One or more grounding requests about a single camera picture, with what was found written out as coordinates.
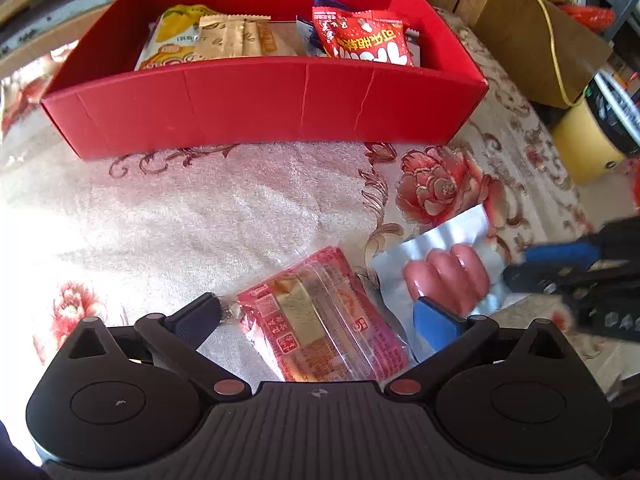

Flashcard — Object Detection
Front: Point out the red cardboard box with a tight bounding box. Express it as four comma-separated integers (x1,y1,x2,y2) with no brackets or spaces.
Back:
41,0,490,162

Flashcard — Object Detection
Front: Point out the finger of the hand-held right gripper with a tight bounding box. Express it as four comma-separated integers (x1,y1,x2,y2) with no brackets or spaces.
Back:
522,232,631,268
504,262,640,295

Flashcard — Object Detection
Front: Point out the floral tablecloth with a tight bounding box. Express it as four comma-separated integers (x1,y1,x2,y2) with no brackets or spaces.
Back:
0,7,621,401

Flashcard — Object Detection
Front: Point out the yellow round container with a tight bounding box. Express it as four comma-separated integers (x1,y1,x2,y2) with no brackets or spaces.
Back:
551,99,627,186

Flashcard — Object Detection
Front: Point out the red plastic bag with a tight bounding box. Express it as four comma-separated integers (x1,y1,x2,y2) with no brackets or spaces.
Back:
560,4,615,25

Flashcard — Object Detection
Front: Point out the brown cardboard box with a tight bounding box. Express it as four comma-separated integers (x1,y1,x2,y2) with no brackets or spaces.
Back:
470,0,615,109

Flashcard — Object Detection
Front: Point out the yellow snack packet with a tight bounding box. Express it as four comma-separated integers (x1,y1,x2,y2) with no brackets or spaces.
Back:
134,4,226,72

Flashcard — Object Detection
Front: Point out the yellow cable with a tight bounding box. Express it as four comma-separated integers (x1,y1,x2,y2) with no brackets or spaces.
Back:
510,0,586,106

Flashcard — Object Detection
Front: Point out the gold brown snack packet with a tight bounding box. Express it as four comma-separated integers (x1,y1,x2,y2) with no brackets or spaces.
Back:
192,14,281,61

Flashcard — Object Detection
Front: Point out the clear sausage packet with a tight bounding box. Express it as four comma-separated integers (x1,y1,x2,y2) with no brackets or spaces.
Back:
372,203,506,366

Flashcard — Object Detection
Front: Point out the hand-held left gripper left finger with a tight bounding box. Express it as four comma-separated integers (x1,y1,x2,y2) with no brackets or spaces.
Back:
55,294,251,403

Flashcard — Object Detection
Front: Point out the red candy packet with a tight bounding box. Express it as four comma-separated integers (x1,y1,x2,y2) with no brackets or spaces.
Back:
311,6,418,68

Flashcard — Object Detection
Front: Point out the red clear pastry packet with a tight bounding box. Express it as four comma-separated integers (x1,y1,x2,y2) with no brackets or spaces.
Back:
235,246,413,383

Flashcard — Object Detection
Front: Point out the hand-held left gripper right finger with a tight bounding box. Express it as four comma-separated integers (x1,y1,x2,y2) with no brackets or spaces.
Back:
384,296,576,403

